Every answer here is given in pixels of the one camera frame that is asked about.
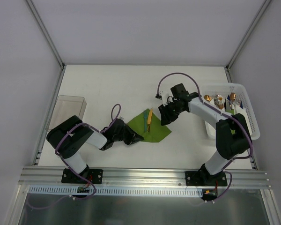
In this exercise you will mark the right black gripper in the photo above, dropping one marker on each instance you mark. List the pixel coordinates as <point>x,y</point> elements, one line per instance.
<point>169,110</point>

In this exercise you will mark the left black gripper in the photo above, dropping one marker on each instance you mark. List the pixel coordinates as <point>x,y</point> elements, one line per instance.
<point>127,135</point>

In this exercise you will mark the gold knife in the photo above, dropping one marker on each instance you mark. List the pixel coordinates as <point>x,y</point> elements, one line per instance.
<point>149,119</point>

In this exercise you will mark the green paper napkin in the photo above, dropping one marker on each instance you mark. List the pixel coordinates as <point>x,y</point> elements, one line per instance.
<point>157,132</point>

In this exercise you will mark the teal plastic fork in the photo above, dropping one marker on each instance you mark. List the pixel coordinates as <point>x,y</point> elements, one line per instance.
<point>145,116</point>

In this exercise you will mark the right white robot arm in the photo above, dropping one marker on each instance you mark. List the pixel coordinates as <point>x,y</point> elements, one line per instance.
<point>232,136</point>

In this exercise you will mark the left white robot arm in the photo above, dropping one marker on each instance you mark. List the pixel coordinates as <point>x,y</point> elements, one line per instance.
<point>69,136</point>

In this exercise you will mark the white rolled napkin middle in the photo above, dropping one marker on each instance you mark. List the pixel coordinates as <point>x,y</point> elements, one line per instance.
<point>219,102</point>

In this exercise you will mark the white rolled napkin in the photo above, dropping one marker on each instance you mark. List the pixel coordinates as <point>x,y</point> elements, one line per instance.
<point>240,110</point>
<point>219,102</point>

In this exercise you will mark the white rolled napkin right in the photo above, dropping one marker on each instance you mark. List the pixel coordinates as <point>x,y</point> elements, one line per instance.
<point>240,110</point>

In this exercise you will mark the copper spoon left in basket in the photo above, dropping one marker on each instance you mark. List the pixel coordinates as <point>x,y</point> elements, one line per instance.
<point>208,98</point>

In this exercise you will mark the copper spoon in basket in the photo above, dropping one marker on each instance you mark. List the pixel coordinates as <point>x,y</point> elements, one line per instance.
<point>232,97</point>
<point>208,98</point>

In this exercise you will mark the white plastic basket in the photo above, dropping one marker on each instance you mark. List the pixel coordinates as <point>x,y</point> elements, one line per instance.
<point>224,89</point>

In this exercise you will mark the clear plastic utensil box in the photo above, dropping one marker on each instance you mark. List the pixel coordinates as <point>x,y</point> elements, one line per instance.
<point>66,107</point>

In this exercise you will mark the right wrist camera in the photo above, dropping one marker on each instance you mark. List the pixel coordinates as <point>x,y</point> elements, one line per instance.
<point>164,97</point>

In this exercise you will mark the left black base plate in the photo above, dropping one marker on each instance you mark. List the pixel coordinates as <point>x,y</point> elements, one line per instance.
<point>93,175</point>

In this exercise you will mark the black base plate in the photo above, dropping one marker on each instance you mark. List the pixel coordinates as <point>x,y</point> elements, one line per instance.
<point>93,175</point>
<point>202,178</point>

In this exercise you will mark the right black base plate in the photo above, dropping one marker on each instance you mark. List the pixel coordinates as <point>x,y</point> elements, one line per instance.
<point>202,178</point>

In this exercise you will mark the white slotted cable duct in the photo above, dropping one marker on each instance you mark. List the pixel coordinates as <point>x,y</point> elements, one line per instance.
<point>116,191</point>

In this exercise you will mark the aluminium rail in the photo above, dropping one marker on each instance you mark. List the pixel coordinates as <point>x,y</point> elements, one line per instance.
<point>145,178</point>

